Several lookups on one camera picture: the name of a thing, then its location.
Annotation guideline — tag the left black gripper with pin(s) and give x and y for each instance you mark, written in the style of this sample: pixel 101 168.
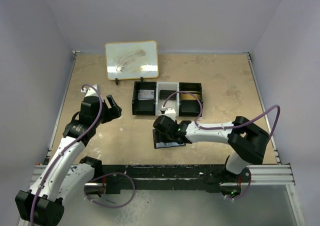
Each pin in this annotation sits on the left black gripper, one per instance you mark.
pixel 112 113

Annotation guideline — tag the black leather card holder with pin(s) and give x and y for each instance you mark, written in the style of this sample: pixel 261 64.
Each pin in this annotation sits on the black leather card holder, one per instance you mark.
pixel 161 142

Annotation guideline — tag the black white card sorting tray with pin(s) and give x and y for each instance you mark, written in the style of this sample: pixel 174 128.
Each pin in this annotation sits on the black white card sorting tray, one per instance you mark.
pixel 153 107

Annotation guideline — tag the white board with yellow rim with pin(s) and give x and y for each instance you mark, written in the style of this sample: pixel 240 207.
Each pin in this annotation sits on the white board with yellow rim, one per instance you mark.
pixel 131 60

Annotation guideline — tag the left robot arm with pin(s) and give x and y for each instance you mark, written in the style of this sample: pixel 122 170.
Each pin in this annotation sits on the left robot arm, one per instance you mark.
pixel 44 203

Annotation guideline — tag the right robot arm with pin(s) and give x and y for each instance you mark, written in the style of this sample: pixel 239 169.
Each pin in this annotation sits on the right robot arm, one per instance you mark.
pixel 248 140

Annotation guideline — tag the black VIP cards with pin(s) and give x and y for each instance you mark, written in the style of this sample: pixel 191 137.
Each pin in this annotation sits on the black VIP cards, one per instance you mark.
pixel 164 94

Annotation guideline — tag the silver VIP cards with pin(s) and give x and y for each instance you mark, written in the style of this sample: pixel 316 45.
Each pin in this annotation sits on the silver VIP cards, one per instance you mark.
pixel 145 94

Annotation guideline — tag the gold cards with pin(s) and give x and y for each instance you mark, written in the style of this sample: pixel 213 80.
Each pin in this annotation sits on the gold cards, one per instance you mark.
pixel 191 96

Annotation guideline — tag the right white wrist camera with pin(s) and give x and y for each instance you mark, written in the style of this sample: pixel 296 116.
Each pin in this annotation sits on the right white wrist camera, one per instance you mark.
pixel 169 112

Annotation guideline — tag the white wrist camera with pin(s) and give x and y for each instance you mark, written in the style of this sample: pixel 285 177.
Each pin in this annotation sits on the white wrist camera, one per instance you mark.
pixel 90 91
pixel 169 112

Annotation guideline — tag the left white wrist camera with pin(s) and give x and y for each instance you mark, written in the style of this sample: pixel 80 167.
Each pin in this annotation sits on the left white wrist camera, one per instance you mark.
pixel 90 91

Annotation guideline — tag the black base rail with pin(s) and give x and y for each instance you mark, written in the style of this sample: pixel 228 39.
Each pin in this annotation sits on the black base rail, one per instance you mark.
pixel 211 178

